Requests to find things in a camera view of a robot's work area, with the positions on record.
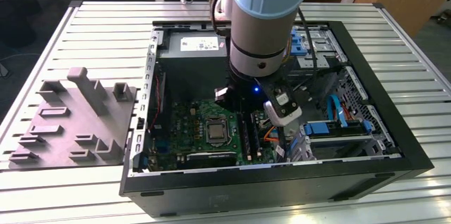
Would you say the metal socket cover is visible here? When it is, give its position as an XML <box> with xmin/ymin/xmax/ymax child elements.
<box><xmin>205</xmin><ymin>115</ymin><xmax>233</xmax><ymax>147</ymax></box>

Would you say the silver CPU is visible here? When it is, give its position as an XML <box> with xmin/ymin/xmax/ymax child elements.
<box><xmin>207</xmin><ymin>124</ymin><xmax>227</xmax><ymax>140</ymax></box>

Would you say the grey power supply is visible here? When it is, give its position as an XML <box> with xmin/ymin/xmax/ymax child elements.
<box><xmin>156</xmin><ymin>32</ymin><xmax>233</xmax><ymax>100</ymax></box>

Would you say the green motherboard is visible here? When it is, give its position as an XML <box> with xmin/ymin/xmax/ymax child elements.
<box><xmin>147</xmin><ymin>99</ymin><xmax>282</xmax><ymax>170</ymax></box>

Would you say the blue drive latch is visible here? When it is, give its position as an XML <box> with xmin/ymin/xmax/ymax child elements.
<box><xmin>291</xmin><ymin>28</ymin><xmax>311</xmax><ymax>56</ymax></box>

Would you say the black graphics card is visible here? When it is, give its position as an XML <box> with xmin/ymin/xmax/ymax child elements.
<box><xmin>186</xmin><ymin>151</ymin><xmax>239</xmax><ymax>167</ymax></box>

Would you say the grey drive cage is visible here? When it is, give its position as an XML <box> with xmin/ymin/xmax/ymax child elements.
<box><xmin>283</xmin><ymin>24</ymin><xmax>349</xmax><ymax>83</ymax></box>

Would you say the hard disk in blue carrier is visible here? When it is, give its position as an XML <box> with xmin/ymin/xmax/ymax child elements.
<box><xmin>303</xmin><ymin>119</ymin><xmax>371</xmax><ymax>137</ymax></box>

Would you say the black PC case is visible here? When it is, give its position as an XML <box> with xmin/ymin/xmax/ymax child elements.
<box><xmin>119</xmin><ymin>20</ymin><xmax>435</xmax><ymax>218</ymax></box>

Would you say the grey parts rack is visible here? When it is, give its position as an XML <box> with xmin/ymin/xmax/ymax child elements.
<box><xmin>7</xmin><ymin>67</ymin><xmax>142</xmax><ymax>170</ymax></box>

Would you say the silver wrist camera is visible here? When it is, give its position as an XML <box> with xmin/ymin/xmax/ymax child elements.
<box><xmin>263</xmin><ymin>93</ymin><xmax>303</xmax><ymax>127</ymax></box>

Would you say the red orange wire bundle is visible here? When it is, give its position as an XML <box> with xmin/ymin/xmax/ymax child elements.
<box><xmin>265</xmin><ymin>126</ymin><xmax>286</xmax><ymax>147</ymax></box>

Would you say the black cable bundle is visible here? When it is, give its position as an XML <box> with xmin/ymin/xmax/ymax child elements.
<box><xmin>310</xmin><ymin>67</ymin><xmax>343</xmax><ymax>82</ymax></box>

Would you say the black camera cable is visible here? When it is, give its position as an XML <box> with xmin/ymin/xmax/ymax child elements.
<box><xmin>297</xmin><ymin>7</ymin><xmax>319</xmax><ymax>70</ymax></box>

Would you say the blue flat data cable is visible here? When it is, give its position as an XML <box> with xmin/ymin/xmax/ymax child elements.
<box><xmin>327</xmin><ymin>94</ymin><xmax>350</xmax><ymax>127</ymax></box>

